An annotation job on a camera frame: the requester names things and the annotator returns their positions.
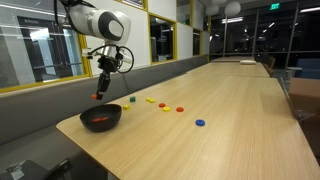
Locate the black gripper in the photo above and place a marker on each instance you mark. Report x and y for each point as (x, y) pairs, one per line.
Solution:
(107, 65)

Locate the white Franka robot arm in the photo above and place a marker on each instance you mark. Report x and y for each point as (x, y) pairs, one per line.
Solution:
(86, 20)

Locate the black bowl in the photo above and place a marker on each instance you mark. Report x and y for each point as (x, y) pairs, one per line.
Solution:
(100, 126)

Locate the yellow cube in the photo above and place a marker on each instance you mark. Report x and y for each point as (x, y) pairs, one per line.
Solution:
(126, 107)
(148, 99)

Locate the green cube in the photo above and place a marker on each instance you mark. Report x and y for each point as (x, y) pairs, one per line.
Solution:
(132, 99)

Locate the yellow framed window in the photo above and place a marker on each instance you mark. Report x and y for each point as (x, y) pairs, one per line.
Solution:
(196, 41)
(161, 40)
(40, 50)

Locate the grey upholstered bench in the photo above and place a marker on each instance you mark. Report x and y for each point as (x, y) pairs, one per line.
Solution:
(33, 110)

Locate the light wood table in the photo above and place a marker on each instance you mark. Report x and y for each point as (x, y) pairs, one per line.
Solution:
(233, 70)
(230, 59)

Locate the white oval pendant lamp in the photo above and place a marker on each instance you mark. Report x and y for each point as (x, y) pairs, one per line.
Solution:
(232, 8)
(212, 9)

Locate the white plate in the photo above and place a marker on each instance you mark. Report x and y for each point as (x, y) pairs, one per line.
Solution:
(248, 62)

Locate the brown leather chair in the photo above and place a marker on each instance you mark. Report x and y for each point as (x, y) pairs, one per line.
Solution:
(270, 65)

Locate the green exit sign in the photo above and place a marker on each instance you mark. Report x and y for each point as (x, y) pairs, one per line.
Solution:
(274, 6)

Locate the blue sofa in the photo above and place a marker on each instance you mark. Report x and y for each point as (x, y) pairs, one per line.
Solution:
(308, 68)

